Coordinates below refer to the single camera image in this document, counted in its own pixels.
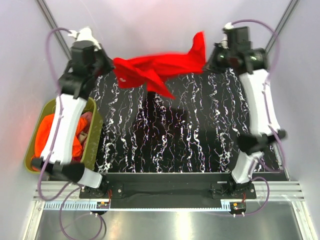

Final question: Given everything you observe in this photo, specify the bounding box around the red t shirt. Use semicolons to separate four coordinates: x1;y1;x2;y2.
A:
113;31;206;99

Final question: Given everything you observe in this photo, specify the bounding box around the aluminium corner post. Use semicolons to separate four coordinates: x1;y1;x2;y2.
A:
265;0;300;53
35;0;71;60

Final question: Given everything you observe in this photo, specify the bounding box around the left orange connector board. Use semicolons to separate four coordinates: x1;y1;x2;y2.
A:
96;201;110;209

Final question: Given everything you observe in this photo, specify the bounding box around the orange connector board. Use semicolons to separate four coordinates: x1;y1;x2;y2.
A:
96;201;110;209
232;202;247;211

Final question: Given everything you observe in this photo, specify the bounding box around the right orange connector board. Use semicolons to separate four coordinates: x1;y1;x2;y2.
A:
232;202;247;211

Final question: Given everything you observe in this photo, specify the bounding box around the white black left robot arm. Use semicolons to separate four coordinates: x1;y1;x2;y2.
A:
31;40;114;198

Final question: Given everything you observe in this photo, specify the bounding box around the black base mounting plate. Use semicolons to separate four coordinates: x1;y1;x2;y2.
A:
79;173;257;211

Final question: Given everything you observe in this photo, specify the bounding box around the right aluminium corner post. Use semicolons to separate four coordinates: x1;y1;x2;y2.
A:
265;0;300;53

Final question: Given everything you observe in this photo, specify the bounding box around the orange t shirt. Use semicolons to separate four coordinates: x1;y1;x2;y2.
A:
32;113;89;162

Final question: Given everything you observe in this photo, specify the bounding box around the left aluminium corner post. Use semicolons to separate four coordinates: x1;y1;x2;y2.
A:
35;0;71;60

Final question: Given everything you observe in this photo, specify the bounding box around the olive green plastic bin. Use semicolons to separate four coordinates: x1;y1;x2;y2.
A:
23;97;103;174

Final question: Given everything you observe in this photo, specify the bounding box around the aluminium frame rail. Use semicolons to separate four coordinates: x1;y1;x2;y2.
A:
23;176;318;240

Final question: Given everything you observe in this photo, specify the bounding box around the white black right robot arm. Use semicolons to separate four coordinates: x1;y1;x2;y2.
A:
204;22;287;199

